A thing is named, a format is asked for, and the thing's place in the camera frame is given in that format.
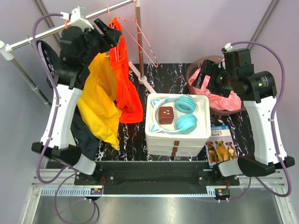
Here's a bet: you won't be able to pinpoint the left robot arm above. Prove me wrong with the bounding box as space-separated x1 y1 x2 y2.
31 19 122 185

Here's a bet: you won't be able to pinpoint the navy blue shorts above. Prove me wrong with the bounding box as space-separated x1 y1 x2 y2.
71 106 99 160

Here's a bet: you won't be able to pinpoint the orange plastic hanger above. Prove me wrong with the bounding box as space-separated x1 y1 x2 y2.
64 20 70 28

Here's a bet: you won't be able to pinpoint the pink wire hanger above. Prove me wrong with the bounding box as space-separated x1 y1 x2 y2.
107 5 120 63
119 0 158 68

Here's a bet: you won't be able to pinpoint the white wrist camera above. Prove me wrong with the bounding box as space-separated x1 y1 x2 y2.
60 6 94 31
221 42 233 54

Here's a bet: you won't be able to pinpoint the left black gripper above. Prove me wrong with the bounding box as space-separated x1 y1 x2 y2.
82 18 122 65

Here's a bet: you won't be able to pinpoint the dog picture book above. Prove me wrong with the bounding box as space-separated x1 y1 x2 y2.
206 126 238 168

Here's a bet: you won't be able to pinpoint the yellow shorts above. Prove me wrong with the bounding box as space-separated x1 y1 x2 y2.
77 53 122 150

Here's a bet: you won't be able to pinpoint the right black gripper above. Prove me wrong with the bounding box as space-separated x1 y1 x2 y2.
191 59 237 98

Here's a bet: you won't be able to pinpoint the lavender plastic hanger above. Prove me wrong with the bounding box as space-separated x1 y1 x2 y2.
37 40 59 78

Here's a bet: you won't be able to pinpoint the brown translucent basket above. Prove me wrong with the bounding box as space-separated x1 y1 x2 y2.
186 55 246 115

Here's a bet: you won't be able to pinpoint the brown cube charger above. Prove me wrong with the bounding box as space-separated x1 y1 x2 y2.
158 106 174 125

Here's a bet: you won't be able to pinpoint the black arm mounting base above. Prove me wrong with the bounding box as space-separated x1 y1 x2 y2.
45 160 241 196

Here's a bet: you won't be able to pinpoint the orange shorts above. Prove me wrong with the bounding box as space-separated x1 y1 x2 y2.
107 16 144 124

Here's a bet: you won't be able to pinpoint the white stacked storage box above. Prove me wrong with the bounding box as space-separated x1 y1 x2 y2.
145 93 211 157

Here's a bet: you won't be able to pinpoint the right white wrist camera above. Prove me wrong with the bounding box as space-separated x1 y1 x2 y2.
221 42 233 54

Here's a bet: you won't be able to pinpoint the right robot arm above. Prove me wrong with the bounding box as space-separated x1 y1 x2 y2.
197 49 295 185

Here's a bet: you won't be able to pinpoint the pink shorts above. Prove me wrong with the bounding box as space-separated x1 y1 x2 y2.
188 61 242 112

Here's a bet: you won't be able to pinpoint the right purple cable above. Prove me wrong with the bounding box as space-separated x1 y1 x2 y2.
230 41 292 203

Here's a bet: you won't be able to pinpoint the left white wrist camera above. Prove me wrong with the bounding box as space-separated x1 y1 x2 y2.
60 6 94 31

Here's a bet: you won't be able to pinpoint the metal clothes rack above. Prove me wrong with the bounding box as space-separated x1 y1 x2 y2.
0 0 156 154

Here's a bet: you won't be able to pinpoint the teal cat-ear headphones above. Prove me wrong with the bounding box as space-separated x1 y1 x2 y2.
149 95 198 135

